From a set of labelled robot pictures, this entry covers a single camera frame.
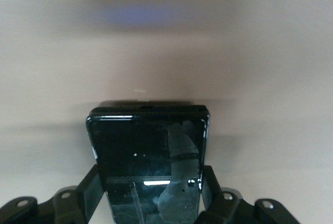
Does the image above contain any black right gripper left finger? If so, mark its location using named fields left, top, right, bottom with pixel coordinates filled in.
left=0, top=164, right=115, bottom=224

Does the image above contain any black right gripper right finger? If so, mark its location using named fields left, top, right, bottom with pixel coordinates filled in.
left=197, top=165, right=300, bottom=224

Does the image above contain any black smartphone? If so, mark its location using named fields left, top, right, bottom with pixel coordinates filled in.
left=85, top=101, right=210, bottom=224

